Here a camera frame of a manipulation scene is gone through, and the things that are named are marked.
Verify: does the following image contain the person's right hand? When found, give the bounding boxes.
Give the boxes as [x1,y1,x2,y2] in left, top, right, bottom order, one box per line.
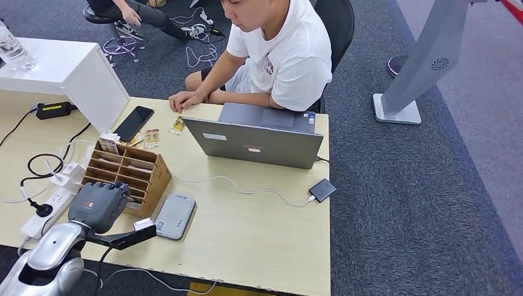
[168,90,207,114]

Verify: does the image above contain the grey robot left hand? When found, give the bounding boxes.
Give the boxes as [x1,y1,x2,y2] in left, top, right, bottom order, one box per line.
[67,181,131,235]

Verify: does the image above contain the pale printed card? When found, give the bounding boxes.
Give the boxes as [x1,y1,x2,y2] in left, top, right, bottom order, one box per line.
[99,133,121,155]

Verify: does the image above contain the wooden card organiser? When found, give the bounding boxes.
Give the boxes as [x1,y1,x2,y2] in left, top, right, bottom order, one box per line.
[81,141,173,220]

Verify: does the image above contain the person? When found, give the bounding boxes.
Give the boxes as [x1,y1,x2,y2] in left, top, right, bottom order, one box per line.
[84,0,207,44]
[168,0,334,114]

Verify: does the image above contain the white power strip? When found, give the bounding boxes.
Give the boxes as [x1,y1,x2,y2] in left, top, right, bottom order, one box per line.
[20,189,78,240]

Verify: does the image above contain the white charger block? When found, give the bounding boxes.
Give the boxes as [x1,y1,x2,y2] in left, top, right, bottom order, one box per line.
[62,162,88,184]

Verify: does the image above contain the small white plug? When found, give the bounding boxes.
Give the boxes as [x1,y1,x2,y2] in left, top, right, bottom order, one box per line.
[49,173,70,188]

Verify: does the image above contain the black smartphone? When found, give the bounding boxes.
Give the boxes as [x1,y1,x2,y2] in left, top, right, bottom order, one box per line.
[113,105,155,143]

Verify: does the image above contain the chrome stool base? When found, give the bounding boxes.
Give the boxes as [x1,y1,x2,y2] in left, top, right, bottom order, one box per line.
[102,36,144,68]

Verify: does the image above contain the grey laptop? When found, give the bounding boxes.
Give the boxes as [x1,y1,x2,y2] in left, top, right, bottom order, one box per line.
[181,102,324,170]

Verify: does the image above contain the black power adapter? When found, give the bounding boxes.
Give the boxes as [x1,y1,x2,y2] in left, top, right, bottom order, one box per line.
[36,102,78,121]

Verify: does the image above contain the black stool seat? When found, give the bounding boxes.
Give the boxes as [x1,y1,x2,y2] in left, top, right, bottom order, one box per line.
[83,6,117,25]

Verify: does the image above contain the white desk shelf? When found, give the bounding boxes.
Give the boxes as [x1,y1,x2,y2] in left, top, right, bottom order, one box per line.
[0,38,131,135]

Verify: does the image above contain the yellow floor object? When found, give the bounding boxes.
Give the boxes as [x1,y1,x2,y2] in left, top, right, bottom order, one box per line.
[187,282,266,296]

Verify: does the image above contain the small black square device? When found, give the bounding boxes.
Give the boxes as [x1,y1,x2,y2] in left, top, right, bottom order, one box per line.
[308,178,337,204]

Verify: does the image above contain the black office chair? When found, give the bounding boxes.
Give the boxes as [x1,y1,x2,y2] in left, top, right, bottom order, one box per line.
[308,0,355,114]

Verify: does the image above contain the clear plastic bottle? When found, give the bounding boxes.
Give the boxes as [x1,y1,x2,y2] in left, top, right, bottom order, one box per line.
[0,20,36,73]

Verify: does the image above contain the round black base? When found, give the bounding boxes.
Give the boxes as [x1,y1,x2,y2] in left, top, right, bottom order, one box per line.
[387,55,410,78]

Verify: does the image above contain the grey floor stand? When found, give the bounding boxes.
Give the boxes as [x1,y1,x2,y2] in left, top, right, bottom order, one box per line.
[373,0,470,125]

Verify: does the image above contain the red barrier tape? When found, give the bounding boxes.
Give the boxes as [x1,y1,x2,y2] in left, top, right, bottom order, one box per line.
[500,0,523,23]

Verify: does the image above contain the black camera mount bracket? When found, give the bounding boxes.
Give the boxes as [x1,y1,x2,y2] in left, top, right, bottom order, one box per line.
[86,224,158,251]

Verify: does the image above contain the pale blue floor cable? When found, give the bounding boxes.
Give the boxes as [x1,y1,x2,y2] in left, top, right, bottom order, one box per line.
[186,35,220,69]

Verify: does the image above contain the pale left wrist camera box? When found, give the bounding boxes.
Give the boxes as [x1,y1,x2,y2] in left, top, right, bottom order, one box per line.
[133,217,155,232]

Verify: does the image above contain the black plug with cable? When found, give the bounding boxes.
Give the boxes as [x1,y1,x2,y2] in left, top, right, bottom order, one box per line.
[19,122,91,218]

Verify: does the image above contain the thin white cable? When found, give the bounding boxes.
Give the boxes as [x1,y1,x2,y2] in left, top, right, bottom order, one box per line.
[0,139,97,205]

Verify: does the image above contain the white floor cable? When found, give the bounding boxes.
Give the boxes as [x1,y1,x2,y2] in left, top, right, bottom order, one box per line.
[169,7,215,26]

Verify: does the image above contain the white device cable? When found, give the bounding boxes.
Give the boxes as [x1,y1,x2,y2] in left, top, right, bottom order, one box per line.
[181,175,316,208]

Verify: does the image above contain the black adapter cable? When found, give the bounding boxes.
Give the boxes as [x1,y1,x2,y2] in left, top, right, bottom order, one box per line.
[0,108,39,148]

